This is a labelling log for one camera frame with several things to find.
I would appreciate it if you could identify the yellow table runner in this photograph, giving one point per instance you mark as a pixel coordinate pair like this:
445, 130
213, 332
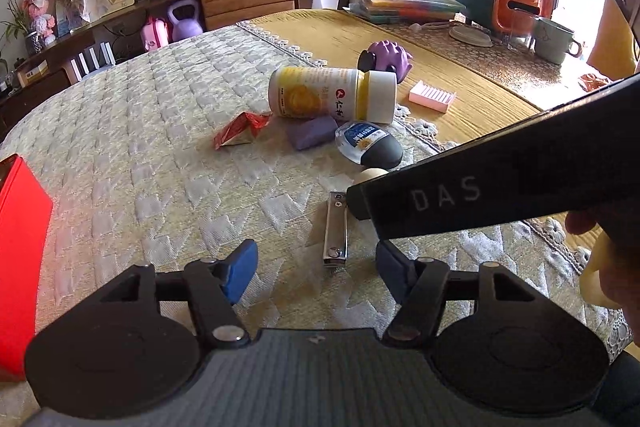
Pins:
475, 72

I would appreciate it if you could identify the person's right hand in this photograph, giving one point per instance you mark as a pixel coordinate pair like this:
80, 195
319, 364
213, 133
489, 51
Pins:
625, 257

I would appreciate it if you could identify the white flat box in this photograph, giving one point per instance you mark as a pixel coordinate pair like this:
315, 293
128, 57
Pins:
32, 73

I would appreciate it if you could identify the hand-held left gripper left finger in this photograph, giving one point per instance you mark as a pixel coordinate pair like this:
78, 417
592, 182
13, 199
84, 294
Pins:
241, 269

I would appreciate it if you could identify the white spoon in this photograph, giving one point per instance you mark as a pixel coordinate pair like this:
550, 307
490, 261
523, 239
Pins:
430, 27

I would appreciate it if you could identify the red box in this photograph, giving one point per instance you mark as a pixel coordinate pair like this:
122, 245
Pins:
20, 257

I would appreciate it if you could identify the green mug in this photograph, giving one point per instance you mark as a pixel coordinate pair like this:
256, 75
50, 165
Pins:
552, 42

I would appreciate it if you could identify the red snack packet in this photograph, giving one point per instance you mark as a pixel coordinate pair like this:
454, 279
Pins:
240, 129

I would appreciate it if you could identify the beige egg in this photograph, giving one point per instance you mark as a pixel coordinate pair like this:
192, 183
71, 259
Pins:
369, 176

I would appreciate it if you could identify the orange crumpled object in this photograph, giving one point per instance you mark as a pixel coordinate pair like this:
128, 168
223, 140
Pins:
592, 83

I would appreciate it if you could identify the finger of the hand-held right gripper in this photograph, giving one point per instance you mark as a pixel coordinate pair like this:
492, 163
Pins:
360, 203

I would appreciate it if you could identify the purple spiky toy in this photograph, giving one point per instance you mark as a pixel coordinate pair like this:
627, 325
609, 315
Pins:
390, 57

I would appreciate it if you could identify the purple kettlebell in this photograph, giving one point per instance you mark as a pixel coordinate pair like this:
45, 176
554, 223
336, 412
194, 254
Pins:
185, 24

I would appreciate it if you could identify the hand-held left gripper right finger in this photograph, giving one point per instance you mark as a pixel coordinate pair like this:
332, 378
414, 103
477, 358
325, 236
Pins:
394, 272

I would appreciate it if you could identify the small potted plant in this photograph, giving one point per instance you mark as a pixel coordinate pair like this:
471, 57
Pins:
31, 41

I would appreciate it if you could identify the pink toy case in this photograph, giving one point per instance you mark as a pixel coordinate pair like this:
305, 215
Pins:
154, 36

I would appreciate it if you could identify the clear glass cup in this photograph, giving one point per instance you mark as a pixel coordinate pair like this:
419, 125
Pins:
520, 29

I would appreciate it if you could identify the gold lace tablecloth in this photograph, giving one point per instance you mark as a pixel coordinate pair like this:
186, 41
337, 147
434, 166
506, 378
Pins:
525, 72

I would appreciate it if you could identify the clear sanitizer bottle dark cap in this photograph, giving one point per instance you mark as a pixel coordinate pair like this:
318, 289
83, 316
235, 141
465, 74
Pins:
370, 144

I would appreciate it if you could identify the white and yellow bottle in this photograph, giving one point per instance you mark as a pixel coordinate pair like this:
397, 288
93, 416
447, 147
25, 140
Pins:
320, 94

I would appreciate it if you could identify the round pale lid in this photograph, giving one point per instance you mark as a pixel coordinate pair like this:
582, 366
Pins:
470, 36

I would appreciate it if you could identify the pink doll figure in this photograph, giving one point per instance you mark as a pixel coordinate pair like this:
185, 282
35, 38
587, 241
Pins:
40, 14

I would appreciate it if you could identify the purple block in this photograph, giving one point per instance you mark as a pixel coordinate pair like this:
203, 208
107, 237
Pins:
312, 133

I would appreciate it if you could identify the white router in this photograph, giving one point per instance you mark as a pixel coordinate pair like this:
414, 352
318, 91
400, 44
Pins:
92, 62

